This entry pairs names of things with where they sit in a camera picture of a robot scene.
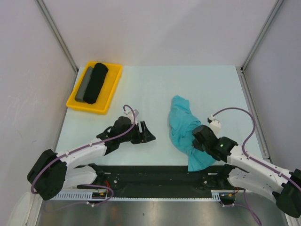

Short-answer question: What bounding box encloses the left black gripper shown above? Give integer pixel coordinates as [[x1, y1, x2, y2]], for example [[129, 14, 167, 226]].
[[119, 121, 155, 144]]

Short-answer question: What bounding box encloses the turquoise t-shirt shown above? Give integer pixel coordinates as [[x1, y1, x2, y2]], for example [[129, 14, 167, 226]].
[[168, 95, 216, 172]]

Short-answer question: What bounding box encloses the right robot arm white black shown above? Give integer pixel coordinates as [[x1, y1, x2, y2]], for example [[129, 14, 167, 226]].
[[192, 125, 301, 218]]

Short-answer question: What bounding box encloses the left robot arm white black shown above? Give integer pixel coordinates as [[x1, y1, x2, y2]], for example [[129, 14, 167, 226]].
[[27, 116, 156, 201]]

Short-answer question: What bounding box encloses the yellow plastic tray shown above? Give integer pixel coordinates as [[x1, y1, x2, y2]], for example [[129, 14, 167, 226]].
[[66, 61, 123, 114]]

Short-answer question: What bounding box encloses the rolled grey t-shirt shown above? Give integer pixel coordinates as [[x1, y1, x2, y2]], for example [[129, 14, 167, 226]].
[[75, 67, 93, 102]]

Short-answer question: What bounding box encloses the rolled black t-shirt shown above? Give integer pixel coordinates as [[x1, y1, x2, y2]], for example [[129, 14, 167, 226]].
[[83, 63, 109, 104]]

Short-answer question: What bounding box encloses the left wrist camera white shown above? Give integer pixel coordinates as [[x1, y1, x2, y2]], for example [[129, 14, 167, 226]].
[[124, 109, 139, 124]]

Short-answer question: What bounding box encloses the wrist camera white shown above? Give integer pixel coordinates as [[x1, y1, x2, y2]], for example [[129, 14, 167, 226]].
[[124, 109, 139, 124], [207, 115, 222, 132]]

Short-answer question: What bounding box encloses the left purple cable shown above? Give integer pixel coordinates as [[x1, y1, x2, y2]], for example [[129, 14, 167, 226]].
[[31, 104, 137, 194]]

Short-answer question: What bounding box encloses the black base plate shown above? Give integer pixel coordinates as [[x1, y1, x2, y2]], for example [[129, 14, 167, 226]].
[[92, 165, 237, 198]]

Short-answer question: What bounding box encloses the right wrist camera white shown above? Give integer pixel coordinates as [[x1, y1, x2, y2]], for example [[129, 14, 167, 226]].
[[207, 115, 222, 132]]

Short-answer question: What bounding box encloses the grey slotted cable duct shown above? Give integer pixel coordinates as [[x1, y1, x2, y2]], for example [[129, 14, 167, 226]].
[[51, 190, 235, 202]]

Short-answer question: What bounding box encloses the left aluminium frame post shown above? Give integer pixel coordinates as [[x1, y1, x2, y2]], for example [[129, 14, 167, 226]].
[[34, 0, 79, 73]]

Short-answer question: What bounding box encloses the aluminium frame post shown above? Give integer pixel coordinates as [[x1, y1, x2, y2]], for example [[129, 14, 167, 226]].
[[240, 0, 286, 73], [34, 0, 79, 73]]

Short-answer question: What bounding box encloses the right aluminium frame post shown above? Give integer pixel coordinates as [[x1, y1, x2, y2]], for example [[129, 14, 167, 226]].
[[240, 0, 286, 73]]

